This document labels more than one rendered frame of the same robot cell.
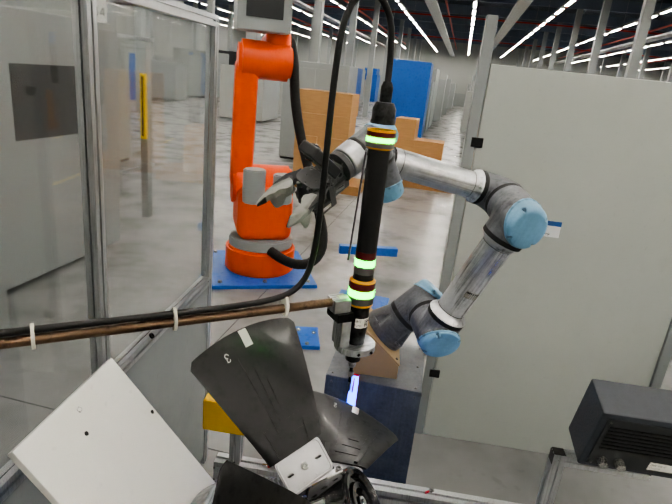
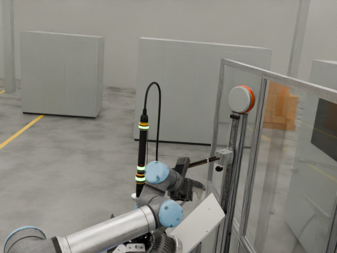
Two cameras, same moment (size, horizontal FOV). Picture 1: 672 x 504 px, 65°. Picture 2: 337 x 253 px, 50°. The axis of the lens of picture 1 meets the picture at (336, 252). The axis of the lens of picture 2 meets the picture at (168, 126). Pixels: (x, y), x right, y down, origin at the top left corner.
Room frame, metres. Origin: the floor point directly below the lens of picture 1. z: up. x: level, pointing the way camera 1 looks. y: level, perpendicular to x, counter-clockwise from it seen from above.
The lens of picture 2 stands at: (2.32, -0.32, 2.22)
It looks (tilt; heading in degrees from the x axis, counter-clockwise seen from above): 15 degrees down; 166
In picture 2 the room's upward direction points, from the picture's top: 5 degrees clockwise
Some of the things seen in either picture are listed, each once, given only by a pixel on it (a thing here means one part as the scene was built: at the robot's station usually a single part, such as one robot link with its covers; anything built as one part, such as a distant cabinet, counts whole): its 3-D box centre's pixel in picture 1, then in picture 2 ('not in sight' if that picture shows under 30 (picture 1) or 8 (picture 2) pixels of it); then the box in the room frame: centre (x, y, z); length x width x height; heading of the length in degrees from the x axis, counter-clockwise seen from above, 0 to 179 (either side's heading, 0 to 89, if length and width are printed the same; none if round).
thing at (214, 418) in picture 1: (238, 410); not in sight; (1.19, 0.21, 1.02); 0.16 x 0.10 x 0.11; 85
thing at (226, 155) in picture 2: not in sight; (224, 156); (0.49, 0.49, 1.55); 0.10 x 0.07 x 0.08; 120
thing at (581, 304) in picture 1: (567, 266); not in sight; (2.52, -1.15, 1.10); 1.21 x 0.05 x 2.20; 85
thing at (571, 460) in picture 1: (599, 463); not in sight; (1.11, -0.71, 1.04); 0.24 x 0.03 x 0.03; 85
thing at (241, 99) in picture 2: not in sight; (241, 99); (0.45, 0.58, 1.88); 0.17 x 0.15 x 0.16; 175
